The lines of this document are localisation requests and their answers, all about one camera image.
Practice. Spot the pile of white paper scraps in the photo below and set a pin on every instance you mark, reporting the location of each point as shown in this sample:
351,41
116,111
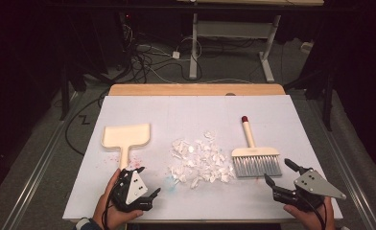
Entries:
202,159

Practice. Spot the person's left hand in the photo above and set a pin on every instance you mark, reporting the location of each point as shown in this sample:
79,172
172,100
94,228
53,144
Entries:
104,211

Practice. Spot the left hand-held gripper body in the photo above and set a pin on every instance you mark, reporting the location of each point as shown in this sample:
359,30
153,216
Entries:
135,188

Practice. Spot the white table cover board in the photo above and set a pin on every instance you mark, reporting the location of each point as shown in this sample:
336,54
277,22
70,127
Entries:
208,111

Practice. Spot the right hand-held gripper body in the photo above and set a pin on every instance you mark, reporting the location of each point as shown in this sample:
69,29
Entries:
317,185

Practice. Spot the aluminium floor rail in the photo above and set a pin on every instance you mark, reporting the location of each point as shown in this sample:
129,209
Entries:
39,166
357,195

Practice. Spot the white desk with metal frame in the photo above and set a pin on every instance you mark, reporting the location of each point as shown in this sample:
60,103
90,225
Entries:
234,29

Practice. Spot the person's right hand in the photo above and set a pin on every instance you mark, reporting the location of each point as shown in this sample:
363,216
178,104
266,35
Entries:
314,220

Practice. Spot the white power adapter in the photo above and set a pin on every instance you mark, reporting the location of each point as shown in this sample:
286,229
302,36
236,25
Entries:
176,55

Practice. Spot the cream plastic dustpan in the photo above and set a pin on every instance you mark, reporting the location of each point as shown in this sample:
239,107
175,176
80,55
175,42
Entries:
125,135

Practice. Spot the wooden table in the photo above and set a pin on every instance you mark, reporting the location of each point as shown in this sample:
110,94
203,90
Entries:
176,90

